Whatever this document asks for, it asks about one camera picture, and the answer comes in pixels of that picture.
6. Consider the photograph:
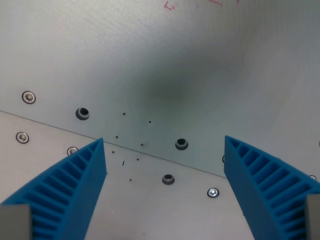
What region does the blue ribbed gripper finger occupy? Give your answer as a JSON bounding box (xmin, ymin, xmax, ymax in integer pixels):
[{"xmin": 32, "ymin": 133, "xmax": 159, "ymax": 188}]
[
  {"xmin": 0, "ymin": 137, "xmax": 108, "ymax": 240},
  {"xmin": 223, "ymin": 135, "xmax": 320, "ymax": 240}
]

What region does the shiny silver hex screw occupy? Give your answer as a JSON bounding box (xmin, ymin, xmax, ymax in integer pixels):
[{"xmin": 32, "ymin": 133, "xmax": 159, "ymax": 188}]
[{"xmin": 207, "ymin": 187, "xmax": 220, "ymax": 199}]

